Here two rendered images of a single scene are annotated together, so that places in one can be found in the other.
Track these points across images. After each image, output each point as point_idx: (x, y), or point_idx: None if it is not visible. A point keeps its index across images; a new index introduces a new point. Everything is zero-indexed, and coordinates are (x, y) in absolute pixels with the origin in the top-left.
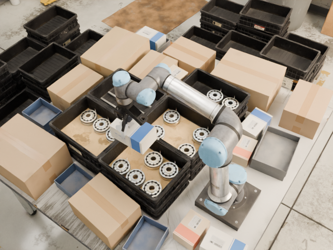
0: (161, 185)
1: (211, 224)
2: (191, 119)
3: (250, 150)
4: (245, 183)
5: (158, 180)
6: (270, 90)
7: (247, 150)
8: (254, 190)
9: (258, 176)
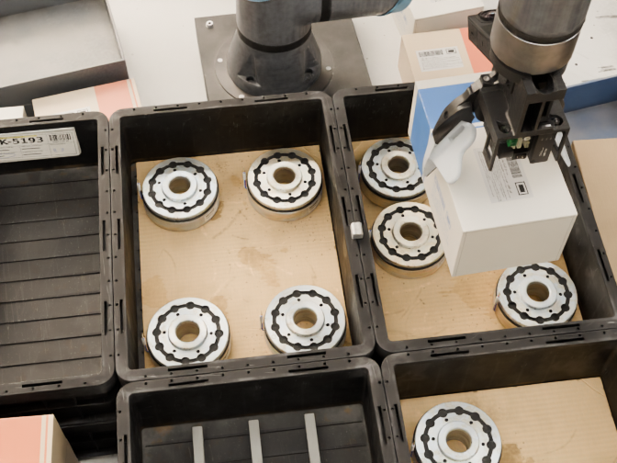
0: None
1: (387, 67)
2: (133, 276)
3: (88, 93)
4: (209, 53)
5: None
6: None
7: (95, 102)
8: (209, 25)
9: (142, 67)
